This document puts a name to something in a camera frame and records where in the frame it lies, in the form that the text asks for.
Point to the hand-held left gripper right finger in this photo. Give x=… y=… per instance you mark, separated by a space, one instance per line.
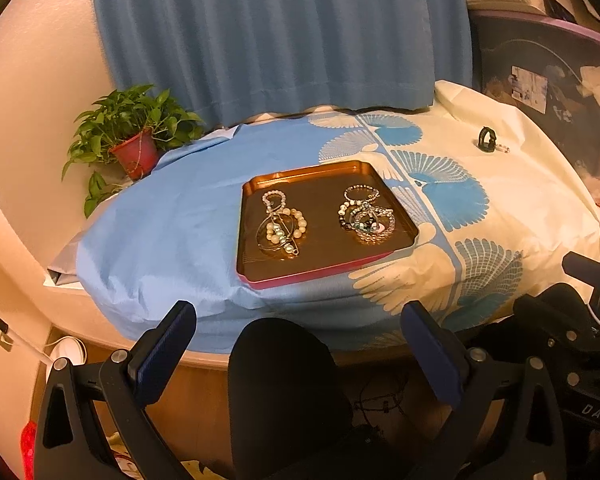
x=432 y=350

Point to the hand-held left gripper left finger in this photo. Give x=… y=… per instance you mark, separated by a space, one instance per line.
x=162 y=347

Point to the blue curtain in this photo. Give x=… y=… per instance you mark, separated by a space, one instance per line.
x=280 y=35

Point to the white round device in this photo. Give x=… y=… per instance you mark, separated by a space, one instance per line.
x=69 y=350

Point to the blue and cream printed tablecloth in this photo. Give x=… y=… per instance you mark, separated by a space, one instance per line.
x=180 y=240

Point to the copper metal tray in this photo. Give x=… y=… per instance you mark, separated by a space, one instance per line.
x=325 y=232

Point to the red mesh object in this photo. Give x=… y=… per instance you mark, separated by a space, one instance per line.
x=28 y=452

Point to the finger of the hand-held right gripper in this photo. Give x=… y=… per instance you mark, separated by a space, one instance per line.
x=587 y=266
x=550 y=310

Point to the green plant in red pot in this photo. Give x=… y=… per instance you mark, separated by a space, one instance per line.
x=132 y=135

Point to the clear storage bin purple lid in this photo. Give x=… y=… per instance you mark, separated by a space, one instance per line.
x=555 y=85

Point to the white label on bin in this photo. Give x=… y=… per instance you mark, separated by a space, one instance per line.
x=529 y=86

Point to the black chair back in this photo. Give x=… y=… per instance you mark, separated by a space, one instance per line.
x=285 y=395

